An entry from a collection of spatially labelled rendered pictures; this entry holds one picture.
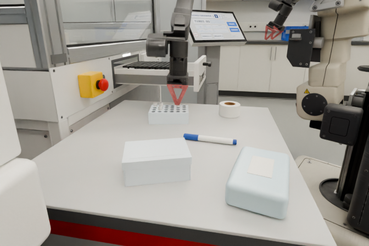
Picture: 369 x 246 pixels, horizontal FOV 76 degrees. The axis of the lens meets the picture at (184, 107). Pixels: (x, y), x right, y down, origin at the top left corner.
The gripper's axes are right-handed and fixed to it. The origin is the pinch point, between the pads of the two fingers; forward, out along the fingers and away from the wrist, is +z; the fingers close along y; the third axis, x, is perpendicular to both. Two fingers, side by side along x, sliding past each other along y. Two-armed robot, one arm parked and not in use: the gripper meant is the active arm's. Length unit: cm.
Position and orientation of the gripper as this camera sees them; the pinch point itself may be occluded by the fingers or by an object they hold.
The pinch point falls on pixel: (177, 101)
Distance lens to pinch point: 77.9
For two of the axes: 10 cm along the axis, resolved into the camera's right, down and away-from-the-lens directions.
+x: 10.0, 0.4, -0.2
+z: -0.3, 9.5, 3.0
